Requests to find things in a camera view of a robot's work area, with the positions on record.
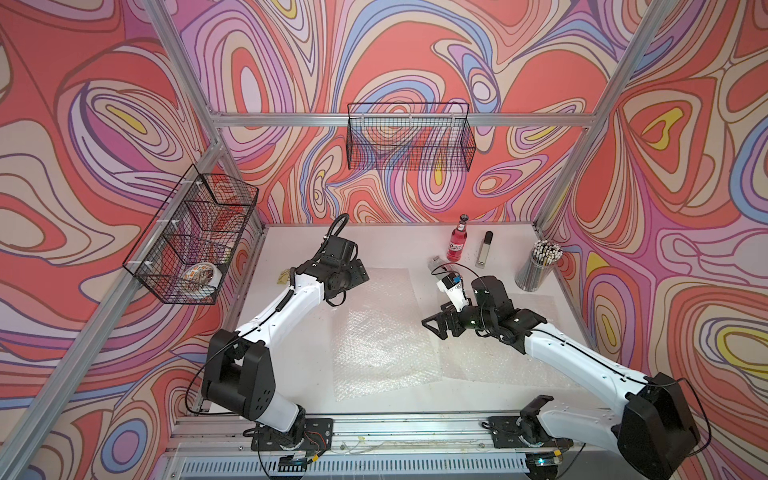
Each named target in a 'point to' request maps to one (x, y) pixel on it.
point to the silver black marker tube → (484, 250)
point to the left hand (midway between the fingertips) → (359, 277)
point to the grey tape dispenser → (437, 266)
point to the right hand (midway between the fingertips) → (436, 322)
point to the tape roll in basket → (202, 277)
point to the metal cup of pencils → (538, 265)
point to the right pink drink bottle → (458, 238)
